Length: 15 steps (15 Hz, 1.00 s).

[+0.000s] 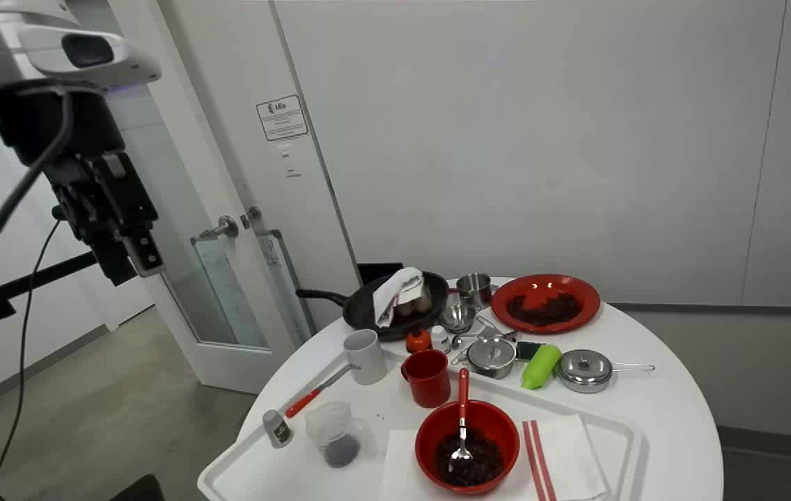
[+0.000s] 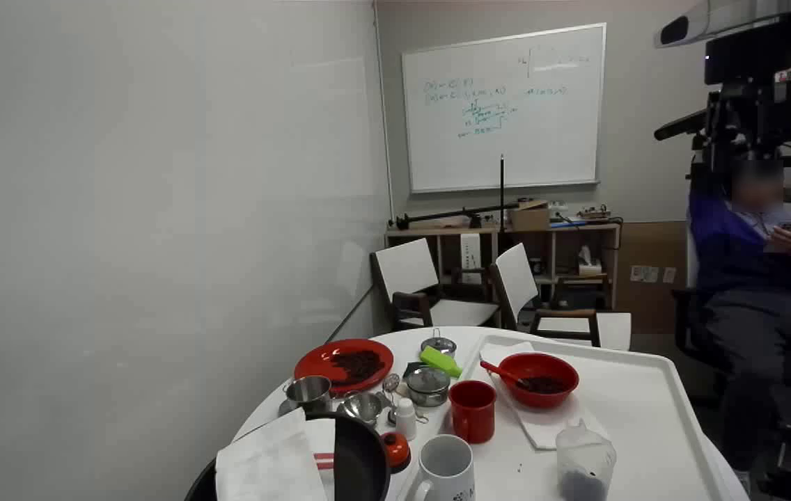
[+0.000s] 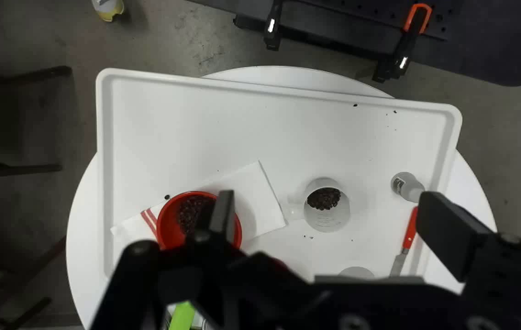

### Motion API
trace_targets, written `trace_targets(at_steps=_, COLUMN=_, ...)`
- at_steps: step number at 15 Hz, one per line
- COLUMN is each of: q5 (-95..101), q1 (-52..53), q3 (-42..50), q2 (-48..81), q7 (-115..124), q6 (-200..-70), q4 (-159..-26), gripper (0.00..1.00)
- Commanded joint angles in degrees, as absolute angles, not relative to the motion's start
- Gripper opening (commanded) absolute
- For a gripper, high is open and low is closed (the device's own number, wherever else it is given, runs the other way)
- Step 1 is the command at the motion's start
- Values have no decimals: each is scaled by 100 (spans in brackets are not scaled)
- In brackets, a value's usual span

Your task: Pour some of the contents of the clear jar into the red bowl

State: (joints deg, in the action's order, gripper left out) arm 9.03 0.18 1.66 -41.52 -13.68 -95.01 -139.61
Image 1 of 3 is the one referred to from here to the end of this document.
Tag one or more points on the round metal tin lid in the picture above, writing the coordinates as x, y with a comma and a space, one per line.
586, 370

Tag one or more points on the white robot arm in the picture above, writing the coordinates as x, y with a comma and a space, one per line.
55, 80

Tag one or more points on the white plastic tray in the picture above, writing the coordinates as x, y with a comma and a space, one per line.
385, 469

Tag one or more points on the metal strainer cup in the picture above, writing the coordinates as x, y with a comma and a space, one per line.
458, 315

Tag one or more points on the metal spoon red handle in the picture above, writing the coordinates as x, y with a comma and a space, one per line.
463, 453

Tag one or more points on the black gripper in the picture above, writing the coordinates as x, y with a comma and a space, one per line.
74, 141

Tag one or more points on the red striped white napkin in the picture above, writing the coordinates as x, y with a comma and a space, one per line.
562, 464

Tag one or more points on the small metal cup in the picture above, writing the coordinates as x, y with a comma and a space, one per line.
475, 290

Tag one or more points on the red plate with beans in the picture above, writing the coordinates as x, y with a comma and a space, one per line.
546, 305

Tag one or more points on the green plastic container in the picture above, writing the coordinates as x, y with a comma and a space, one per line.
537, 368

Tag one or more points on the white cloth in pan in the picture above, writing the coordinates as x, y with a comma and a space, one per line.
397, 290

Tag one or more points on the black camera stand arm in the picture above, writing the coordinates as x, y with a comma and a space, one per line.
40, 280

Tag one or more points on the small metal pot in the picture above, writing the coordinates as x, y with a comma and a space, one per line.
491, 355

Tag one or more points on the red bowl with beans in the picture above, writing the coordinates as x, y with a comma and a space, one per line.
493, 443

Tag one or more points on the door handle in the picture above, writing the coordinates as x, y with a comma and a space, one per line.
228, 226

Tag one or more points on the paper sign on door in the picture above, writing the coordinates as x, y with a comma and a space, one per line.
281, 117

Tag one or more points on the small orange red object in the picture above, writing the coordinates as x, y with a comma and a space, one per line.
417, 341

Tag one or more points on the red plastic cup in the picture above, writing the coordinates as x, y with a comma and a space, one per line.
426, 377

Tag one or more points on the black frying pan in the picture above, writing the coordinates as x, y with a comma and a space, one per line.
408, 318

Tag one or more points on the white ceramic mug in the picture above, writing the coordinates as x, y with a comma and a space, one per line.
365, 357

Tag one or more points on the red handled utensil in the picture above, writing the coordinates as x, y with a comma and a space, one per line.
275, 422

